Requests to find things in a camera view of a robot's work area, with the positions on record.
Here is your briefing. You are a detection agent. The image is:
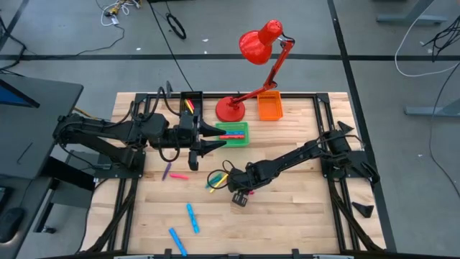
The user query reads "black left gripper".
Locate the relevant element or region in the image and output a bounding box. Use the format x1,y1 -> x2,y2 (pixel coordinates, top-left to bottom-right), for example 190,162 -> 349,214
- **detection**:
168,112 -> 228,157

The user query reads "teal highlighter marker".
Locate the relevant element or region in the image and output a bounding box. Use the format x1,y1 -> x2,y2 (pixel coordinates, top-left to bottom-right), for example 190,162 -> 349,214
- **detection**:
204,172 -> 224,190

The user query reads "green plastic basket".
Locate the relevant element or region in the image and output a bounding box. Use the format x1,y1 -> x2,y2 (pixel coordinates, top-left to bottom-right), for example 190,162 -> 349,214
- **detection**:
214,121 -> 251,148

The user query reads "red desk lamp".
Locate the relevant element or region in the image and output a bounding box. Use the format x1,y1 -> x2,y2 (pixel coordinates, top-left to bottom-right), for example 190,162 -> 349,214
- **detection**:
214,19 -> 296,123

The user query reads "black plastic basket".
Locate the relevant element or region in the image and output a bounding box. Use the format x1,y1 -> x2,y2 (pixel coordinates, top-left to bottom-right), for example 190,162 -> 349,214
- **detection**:
179,91 -> 204,118

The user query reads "purple highlighter marker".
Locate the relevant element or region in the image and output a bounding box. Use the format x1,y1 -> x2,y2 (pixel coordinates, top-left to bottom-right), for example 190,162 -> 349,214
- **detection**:
161,161 -> 173,182

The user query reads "orange plastic basket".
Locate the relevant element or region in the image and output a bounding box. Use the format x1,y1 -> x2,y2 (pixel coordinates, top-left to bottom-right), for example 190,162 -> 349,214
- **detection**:
257,90 -> 285,122

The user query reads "black desk base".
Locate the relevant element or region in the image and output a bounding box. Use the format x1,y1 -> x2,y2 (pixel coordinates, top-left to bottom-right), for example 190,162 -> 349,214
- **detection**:
33,150 -> 97,235

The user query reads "dark grey desk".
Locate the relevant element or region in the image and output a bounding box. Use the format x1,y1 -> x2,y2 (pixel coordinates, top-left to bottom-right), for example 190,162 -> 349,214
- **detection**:
0,73 -> 85,181

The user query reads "monitor with blue screen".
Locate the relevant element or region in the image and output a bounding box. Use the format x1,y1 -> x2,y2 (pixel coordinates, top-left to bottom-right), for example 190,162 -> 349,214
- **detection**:
0,78 -> 41,109

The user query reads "grey desk leg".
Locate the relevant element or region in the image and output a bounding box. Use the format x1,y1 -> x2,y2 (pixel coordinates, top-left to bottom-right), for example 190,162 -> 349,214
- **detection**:
376,0 -> 449,25
403,97 -> 460,118

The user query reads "black computer mouse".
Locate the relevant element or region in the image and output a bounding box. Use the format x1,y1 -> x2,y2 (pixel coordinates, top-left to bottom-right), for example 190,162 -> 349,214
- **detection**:
0,207 -> 25,244

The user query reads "black aluminium table frame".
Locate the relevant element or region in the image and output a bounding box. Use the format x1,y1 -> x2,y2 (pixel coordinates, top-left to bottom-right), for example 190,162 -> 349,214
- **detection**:
80,91 -> 385,259

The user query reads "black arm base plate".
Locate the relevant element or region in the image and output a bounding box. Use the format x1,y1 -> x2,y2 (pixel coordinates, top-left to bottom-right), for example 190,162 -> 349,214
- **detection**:
321,150 -> 367,180
93,147 -> 147,180

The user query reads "black cable coil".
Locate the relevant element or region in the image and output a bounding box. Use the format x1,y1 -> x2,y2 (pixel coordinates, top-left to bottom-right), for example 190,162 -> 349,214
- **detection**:
165,12 -> 188,40

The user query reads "white cable bundle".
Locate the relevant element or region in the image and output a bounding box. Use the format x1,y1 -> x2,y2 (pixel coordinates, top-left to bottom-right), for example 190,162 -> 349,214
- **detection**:
99,0 -> 142,27

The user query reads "white floor cable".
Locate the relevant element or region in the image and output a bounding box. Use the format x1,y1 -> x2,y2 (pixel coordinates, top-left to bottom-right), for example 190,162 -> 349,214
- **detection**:
394,0 -> 460,78

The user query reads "black cable bundle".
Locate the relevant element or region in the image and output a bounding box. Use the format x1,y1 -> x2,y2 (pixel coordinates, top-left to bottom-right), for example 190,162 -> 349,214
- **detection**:
423,24 -> 460,63

